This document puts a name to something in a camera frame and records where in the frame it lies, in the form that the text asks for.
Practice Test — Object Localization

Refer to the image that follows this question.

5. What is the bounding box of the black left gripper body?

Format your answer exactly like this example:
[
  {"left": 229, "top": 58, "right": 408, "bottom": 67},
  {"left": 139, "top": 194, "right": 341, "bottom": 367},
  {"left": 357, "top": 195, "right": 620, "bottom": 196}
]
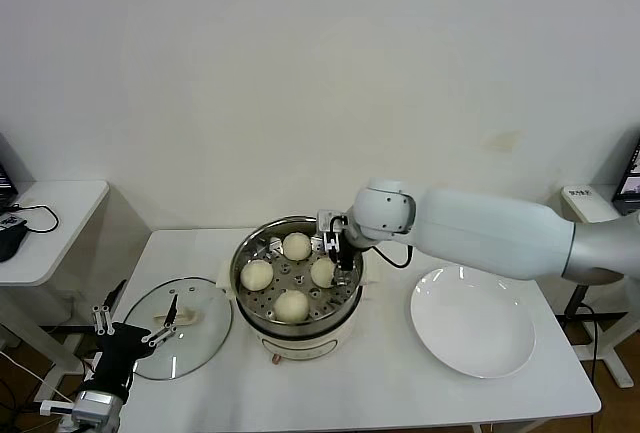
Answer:
[{"left": 91, "top": 321, "right": 154, "bottom": 397}]

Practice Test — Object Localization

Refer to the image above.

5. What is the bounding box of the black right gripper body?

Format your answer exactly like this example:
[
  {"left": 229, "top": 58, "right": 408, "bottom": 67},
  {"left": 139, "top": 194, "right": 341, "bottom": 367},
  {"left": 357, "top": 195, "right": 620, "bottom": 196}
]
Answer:
[{"left": 323, "top": 227, "right": 354, "bottom": 273}]

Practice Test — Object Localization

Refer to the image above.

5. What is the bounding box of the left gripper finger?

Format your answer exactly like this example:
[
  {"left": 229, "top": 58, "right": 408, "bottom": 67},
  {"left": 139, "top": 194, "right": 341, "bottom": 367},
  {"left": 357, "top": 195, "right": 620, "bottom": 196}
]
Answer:
[
  {"left": 90, "top": 279, "right": 128, "bottom": 337},
  {"left": 140, "top": 293, "right": 179, "bottom": 348}
]

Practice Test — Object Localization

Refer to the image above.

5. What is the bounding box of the white steamed baozi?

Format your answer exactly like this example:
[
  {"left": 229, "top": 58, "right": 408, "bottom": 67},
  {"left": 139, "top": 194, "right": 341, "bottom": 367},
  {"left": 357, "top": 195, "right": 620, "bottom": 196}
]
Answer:
[
  {"left": 273, "top": 289, "right": 311, "bottom": 324},
  {"left": 239, "top": 260, "right": 275, "bottom": 292},
  {"left": 282, "top": 231, "right": 312, "bottom": 261},
  {"left": 309, "top": 257, "right": 339, "bottom": 289}
]

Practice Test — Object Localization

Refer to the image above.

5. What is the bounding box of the glass lid with cream handle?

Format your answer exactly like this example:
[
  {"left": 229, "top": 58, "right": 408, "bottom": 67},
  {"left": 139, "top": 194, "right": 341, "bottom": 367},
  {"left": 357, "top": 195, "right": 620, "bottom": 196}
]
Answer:
[{"left": 118, "top": 276, "right": 235, "bottom": 381}]

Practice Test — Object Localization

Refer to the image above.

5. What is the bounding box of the stainless steel steamer basket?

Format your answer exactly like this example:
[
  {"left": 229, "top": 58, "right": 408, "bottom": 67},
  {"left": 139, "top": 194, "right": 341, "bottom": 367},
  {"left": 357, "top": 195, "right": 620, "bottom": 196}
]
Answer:
[{"left": 218, "top": 215, "right": 381, "bottom": 335}]

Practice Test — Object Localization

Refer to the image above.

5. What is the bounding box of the cream electric cooker pot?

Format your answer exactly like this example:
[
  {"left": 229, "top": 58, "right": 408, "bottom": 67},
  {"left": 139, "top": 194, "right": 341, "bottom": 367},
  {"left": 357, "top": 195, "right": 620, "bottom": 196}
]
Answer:
[{"left": 219, "top": 252, "right": 382, "bottom": 367}]

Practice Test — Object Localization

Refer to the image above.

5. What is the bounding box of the black computer mouse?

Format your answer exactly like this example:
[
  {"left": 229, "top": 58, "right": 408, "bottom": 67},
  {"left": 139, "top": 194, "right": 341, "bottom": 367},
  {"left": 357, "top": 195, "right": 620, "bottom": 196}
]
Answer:
[{"left": 0, "top": 225, "right": 29, "bottom": 265}]

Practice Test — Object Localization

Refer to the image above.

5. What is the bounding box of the white round plate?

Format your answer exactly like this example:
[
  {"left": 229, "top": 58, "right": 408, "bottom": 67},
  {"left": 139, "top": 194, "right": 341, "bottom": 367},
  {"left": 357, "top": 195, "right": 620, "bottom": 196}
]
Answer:
[{"left": 409, "top": 265, "right": 536, "bottom": 380}]

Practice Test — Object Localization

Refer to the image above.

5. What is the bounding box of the laptop with dark screen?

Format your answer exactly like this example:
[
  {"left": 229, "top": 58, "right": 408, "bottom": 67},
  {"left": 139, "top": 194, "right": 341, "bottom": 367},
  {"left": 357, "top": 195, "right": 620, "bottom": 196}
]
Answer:
[{"left": 0, "top": 132, "right": 20, "bottom": 214}]

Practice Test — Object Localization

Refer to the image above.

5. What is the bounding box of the laptop showing video window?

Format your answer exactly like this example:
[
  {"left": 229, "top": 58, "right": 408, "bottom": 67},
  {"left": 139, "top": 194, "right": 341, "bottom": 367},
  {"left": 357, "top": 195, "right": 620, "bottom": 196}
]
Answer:
[{"left": 612, "top": 132, "right": 640, "bottom": 217}]

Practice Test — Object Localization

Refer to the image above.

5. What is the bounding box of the white floor cable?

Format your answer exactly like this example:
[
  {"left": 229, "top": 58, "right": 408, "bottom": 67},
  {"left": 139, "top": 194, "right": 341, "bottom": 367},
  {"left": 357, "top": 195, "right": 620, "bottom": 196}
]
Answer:
[{"left": 0, "top": 347, "right": 76, "bottom": 404}]

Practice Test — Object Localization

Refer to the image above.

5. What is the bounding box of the thin black mouse cable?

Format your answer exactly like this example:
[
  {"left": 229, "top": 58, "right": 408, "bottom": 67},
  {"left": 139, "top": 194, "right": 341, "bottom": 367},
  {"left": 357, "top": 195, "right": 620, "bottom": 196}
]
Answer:
[{"left": 4, "top": 202, "right": 59, "bottom": 235}]

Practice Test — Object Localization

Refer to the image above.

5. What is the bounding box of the black cable with adapter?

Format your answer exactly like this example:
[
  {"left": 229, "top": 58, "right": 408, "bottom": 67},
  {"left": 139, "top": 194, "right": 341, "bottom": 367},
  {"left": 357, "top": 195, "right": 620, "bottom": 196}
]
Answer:
[{"left": 564, "top": 282, "right": 601, "bottom": 362}]

